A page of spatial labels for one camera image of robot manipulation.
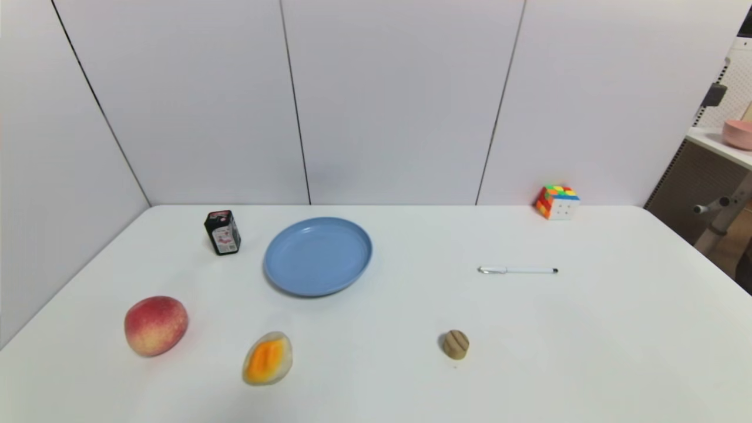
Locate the red yellow peach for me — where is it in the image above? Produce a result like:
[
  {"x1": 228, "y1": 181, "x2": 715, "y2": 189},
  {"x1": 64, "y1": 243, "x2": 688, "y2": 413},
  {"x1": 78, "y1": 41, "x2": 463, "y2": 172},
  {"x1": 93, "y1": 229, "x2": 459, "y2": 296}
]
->
[{"x1": 124, "y1": 296, "x2": 189, "y2": 358}]

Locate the colourful puzzle cube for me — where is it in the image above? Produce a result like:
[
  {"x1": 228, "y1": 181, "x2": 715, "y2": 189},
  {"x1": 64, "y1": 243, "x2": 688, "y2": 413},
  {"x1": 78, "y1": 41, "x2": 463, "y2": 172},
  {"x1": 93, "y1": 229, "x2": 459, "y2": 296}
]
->
[{"x1": 535, "y1": 185, "x2": 580, "y2": 221}]

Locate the white pegboard panel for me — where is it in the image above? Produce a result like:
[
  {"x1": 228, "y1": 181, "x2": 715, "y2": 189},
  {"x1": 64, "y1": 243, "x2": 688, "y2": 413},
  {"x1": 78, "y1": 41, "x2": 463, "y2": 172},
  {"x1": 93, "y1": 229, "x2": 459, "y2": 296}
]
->
[{"x1": 697, "y1": 35, "x2": 752, "y2": 131}]

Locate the orange melon slice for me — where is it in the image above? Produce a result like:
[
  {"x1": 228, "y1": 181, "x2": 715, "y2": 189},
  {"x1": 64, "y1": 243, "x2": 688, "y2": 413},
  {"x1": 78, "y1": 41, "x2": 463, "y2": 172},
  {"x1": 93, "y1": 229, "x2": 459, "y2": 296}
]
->
[{"x1": 242, "y1": 331, "x2": 293, "y2": 387}]

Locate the blue plate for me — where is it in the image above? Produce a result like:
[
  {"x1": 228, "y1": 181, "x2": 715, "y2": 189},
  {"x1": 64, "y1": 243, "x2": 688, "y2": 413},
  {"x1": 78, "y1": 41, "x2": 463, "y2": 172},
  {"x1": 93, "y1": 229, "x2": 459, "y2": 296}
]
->
[{"x1": 263, "y1": 217, "x2": 373, "y2": 298}]

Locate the grey table crank handle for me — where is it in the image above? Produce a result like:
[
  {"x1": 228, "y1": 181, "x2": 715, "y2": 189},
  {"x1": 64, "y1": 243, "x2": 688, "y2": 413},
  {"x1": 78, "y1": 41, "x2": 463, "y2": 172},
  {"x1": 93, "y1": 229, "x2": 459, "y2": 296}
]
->
[{"x1": 692, "y1": 197, "x2": 732, "y2": 214}]

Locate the white pen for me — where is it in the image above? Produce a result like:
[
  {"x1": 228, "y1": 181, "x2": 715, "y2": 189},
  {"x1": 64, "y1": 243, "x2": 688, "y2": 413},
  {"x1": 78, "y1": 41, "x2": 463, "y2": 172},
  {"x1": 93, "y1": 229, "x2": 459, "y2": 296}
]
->
[{"x1": 477, "y1": 266, "x2": 559, "y2": 275}]

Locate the small black drink carton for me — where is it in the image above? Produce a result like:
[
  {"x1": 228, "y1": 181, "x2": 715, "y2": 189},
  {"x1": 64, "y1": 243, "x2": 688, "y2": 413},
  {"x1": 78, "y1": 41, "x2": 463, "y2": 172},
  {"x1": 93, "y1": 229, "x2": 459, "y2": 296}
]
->
[{"x1": 204, "y1": 210, "x2": 242, "y2": 256}]

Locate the white side table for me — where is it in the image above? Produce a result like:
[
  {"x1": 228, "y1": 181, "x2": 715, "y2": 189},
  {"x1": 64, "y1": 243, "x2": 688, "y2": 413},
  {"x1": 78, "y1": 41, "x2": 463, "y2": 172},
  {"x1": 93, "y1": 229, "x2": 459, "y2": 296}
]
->
[{"x1": 643, "y1": 127, "x2": 752, "y2": 256}]

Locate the pink bowl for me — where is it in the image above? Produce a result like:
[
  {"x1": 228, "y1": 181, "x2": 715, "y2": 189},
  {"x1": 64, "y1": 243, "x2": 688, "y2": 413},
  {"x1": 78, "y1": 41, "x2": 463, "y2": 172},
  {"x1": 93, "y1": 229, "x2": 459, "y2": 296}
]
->
[{"x1": 722, "y1": 119, "x2": 752, "y2": 151}]

